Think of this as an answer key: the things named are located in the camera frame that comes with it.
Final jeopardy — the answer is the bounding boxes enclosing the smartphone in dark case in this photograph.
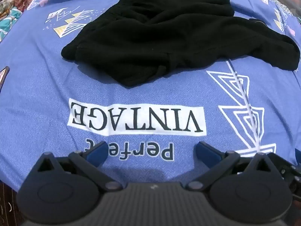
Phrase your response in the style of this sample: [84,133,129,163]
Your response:
[0,66,10,89]

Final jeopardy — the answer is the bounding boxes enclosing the blue printed bedsheet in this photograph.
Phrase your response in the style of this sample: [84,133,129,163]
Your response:
[0,0,301,193]

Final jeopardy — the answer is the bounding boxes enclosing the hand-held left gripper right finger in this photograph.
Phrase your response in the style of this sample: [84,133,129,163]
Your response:
[187,141,271,192]

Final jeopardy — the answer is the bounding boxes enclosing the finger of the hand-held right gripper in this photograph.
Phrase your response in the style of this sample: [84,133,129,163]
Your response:
[268,153,301,197]

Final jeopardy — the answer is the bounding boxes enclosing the black pants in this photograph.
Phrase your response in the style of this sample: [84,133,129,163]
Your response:
[61,0,301,87]

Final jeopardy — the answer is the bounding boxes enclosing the dark wooden bed rail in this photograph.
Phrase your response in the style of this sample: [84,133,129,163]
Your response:
[0,180,23,226]

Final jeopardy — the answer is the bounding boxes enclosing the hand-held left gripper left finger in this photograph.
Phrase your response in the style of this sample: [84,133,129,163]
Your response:
[33,141,123,192]

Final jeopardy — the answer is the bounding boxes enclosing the teal patterned quilt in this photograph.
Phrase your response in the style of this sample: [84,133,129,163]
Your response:
[0,7,23,43]

